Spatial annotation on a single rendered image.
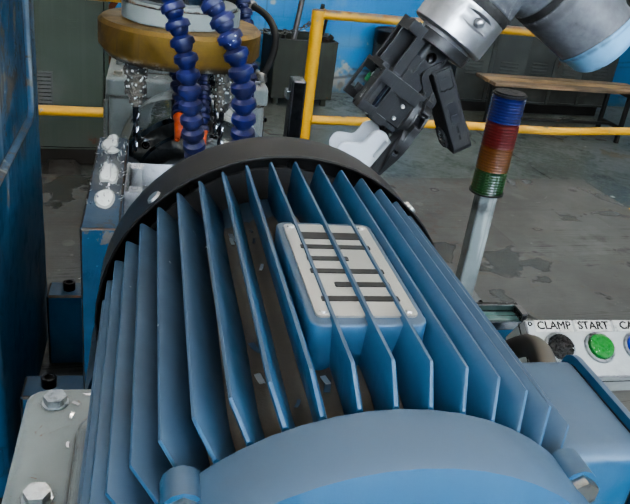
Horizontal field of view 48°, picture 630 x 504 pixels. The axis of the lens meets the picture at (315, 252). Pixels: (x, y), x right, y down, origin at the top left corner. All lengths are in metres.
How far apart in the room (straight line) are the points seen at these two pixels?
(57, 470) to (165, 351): 0.23
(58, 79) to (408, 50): 3.32
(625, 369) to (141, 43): 0.63
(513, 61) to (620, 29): 5.56
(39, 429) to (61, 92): 3.62
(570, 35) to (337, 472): 0.75
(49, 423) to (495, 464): 0.35
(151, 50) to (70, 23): 3.21
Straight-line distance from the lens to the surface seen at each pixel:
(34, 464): 0.46
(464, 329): 0.24
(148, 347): 0.26
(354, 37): 6.33
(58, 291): 1.11
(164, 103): 1.19
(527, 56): 6.48
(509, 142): 1.32
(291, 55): 5.67
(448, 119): 0.87
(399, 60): 0.83
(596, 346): 0.86
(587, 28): 0.88
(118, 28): 0.80
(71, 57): 4.01
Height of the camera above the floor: 1.47
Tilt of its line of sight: 26 degrees down
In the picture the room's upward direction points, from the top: 8 degrees clockwise
